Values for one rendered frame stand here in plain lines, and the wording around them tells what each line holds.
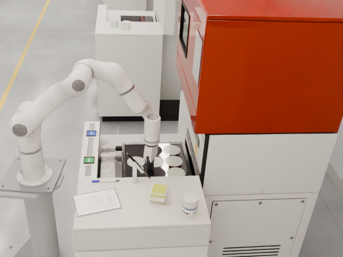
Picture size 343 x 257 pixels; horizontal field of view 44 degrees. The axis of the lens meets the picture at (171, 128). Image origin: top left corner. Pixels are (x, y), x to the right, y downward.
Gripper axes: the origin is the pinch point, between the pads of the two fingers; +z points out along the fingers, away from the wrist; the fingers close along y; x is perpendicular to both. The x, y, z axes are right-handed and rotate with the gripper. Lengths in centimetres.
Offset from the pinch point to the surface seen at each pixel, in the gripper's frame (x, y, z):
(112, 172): -19.1, 9.4, 4.0
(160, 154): 0.3, -13.9, 2.0
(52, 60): -244, -266, 92
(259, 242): 66, -15, 49
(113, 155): -23.7, -1.4, 1.2
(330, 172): 113, -160, 87
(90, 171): -25.1, 21.9, -3.6
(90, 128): -45.4, -14.6, -3.6
